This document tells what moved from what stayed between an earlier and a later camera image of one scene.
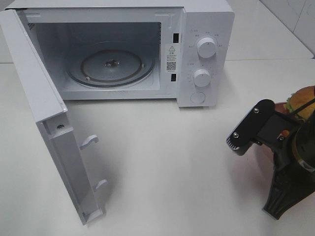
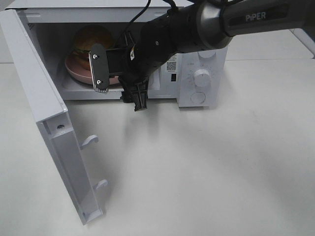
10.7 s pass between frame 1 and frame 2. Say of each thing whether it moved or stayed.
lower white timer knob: stayed
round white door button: stayed
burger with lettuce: moved
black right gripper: moved
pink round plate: moved
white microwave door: stayed
